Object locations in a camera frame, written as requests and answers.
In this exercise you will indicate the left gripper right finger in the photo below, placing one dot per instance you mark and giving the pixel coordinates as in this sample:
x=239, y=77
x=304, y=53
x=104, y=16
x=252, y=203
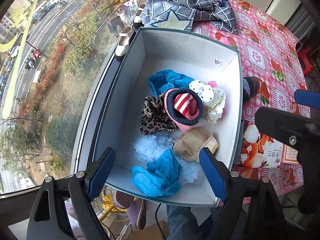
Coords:
x=264, y=208

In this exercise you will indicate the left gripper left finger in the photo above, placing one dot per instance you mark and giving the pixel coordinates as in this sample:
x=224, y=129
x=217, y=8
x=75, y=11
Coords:
x=48, y=218

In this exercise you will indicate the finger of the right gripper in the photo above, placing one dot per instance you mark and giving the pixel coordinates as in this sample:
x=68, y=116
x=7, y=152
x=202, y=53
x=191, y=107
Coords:
x=307, y=98
x=301, y=134

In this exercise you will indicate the white polka dot scrunchie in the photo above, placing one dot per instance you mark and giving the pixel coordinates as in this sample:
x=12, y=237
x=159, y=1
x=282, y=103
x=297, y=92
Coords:
x=213, y=99

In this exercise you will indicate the blue cloth ball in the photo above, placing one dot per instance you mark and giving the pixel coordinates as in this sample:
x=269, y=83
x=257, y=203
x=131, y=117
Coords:
x=160, y=178

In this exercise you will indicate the pink navy sock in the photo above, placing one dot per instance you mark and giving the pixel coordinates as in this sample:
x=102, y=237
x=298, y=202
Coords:
x=184, y=108

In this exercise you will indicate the pink patterned paper box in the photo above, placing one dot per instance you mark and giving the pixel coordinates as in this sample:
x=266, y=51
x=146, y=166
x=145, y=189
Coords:
x=289, y=155

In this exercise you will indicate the red plastic stool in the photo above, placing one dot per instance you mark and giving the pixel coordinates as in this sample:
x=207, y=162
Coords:
x=305, y=59

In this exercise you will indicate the tissue pack orange flowers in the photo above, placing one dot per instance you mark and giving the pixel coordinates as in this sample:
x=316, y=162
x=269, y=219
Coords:
x=259, y=150

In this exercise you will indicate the pink strawberry tablecloth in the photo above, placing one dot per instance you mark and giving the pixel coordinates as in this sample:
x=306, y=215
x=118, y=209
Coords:
x=267, y=51

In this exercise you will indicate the purple striped sock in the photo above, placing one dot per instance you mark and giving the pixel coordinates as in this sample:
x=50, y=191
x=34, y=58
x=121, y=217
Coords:
x=250, y=86

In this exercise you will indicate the blue jeans leg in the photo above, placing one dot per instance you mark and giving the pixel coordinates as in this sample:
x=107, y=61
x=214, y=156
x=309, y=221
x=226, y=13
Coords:
x=183, y=224

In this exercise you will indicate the purple slipper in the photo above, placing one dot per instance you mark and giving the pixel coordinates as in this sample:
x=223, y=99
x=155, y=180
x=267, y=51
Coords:
x=135, y=208

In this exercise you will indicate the beige knitted sock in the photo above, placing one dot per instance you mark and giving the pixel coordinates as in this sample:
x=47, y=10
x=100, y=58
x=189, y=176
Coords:
x=189, y=145

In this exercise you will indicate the pink sponge small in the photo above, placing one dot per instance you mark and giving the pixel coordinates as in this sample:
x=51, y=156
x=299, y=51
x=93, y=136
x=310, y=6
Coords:
x=225, y=40

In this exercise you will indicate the light blue fluffy scrunchie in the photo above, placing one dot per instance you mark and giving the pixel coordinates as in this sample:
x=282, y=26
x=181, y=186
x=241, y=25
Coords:
x=150, y=147

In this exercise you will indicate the grey open storage box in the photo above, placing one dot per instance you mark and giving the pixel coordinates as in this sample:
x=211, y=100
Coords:
x=194, y=55

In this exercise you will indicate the leopard print scrunchie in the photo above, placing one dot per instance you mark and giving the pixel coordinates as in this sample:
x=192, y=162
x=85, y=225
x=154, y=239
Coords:
x=154, y=117

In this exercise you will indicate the blue cloth in box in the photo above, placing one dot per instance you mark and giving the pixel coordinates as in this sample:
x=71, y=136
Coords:
x=168, y=79

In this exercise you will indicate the grey checked blanket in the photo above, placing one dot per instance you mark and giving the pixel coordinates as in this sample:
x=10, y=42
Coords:
x=181, y=14

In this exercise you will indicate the white shoe far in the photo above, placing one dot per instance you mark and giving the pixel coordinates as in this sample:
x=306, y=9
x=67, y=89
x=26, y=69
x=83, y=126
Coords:
x=138, y=20

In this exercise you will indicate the white shoe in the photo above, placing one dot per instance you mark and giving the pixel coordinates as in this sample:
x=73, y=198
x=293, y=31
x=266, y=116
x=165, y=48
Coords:
x=138, y=20
x=124, y=41

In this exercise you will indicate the white shoe near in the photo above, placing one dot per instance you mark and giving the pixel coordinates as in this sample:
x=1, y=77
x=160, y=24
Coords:
x=124, y=41

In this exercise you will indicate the yellow wire fan guard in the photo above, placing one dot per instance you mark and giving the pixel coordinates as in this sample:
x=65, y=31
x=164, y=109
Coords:
x=105, y=205

